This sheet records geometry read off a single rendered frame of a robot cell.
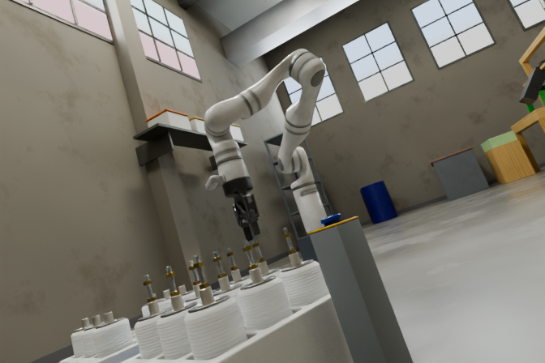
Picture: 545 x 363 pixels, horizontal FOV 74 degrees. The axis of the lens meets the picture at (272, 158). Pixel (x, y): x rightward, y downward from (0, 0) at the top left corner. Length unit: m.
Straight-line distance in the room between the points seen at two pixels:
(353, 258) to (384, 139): 8.63
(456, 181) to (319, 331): 6.77
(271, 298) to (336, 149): 8.79
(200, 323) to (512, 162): 6.89
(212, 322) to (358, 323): 0.24
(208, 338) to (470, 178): 6.97
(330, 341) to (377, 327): 0.13
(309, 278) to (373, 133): 8.58
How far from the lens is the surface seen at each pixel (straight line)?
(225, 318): 0.67
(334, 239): 0.66
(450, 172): 7.43
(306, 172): 1.36
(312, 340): 0.75
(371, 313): 0.68
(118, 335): 1.18
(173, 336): 0.78
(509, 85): 9.47
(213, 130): 0.96
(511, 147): 7.33
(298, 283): 0.81
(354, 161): 9.33
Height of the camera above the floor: 0.32
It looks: 12 degrees up
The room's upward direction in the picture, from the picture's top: 19 degrees counter-clockwise
